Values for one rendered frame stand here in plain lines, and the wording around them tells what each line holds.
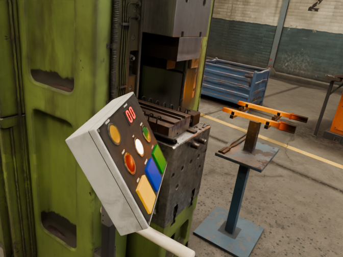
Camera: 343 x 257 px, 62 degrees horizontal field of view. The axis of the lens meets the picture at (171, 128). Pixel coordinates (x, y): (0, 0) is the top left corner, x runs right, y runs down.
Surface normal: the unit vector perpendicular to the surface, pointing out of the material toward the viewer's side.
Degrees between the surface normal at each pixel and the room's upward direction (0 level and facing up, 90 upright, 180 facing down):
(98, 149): 90
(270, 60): 90
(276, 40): 90
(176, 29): 90
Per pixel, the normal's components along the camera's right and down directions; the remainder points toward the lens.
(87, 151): -0.12, 0.36
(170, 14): -0.53, 0.26
